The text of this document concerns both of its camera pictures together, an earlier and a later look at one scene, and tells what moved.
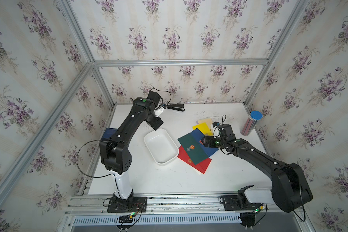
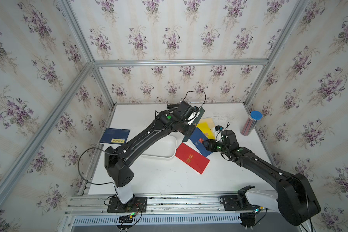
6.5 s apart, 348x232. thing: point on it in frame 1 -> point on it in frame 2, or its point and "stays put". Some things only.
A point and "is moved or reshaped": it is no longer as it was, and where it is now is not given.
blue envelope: x=199 y=135 stays put
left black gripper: x=156 y=124 -> x=192 y=129
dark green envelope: x=193 y=148 -> x=195 y=122
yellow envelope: x=204 y=128 stays put
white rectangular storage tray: x=161 y=146 is moved or reshaped
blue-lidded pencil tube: x=254 y=117 stays put
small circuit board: x=127 y=218 stays put
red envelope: x=201 y=166 stays put
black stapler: x=179 y=107 stays put
